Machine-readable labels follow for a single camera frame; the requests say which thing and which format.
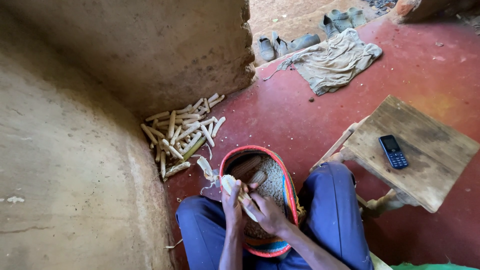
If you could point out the person's left hand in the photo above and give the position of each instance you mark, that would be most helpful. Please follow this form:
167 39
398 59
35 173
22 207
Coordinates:
230 210

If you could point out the person's right hand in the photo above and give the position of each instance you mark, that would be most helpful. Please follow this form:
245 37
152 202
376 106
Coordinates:
268 215

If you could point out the partly shelled maize cob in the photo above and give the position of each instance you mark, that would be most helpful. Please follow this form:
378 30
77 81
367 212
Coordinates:
240 197

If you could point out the colourful woven basket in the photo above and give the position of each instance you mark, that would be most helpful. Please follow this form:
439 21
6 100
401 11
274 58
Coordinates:
287 195

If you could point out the heap of loose maize kernels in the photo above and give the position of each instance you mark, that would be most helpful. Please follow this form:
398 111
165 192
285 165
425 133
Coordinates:
272 183

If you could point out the unshelled maize cob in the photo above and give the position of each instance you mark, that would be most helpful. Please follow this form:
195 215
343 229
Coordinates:
245 167
258 177

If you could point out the pale maize husk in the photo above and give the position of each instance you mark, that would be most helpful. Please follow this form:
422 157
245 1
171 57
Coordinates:
205 167

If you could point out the pile of bare maize cobs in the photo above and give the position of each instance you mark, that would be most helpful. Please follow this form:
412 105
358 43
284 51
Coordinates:
180 131

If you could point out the blue keypad phone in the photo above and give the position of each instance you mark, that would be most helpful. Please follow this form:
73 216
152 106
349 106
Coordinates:
393 151

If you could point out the wooden stool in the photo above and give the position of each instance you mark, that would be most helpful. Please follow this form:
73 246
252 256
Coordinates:
412 150

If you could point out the beige crumpled cloth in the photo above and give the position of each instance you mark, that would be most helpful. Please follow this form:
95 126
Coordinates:
333 62

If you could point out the green cloth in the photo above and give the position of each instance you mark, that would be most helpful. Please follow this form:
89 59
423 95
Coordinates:
431 266

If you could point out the dark grey shoe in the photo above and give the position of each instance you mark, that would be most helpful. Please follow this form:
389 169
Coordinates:
327 27

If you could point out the grey-green slip-on shoe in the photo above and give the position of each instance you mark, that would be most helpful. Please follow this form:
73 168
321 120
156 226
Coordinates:
357 16
340 19

